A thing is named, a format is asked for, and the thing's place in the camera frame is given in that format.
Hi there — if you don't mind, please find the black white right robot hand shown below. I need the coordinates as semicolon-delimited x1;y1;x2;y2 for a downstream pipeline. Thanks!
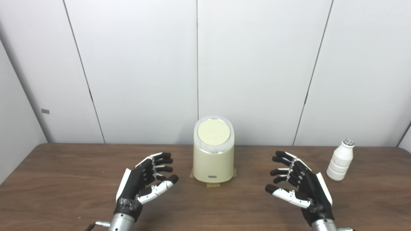
265;151;335;227

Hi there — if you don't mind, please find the cream-colored round bin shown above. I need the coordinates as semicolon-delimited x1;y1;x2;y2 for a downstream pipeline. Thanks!
193;116;235;184

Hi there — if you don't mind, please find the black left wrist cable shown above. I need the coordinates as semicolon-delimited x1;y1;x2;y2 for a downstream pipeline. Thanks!
85;221;111;231

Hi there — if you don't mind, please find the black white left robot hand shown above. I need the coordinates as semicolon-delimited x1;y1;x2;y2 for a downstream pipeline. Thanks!
114;152;179;222

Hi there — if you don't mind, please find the small white plastic bottle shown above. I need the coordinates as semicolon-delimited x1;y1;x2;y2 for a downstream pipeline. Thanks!
327;138;355;181

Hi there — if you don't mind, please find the cream round bin lid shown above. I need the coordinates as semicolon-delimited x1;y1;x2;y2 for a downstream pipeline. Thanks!
197;119;231;144

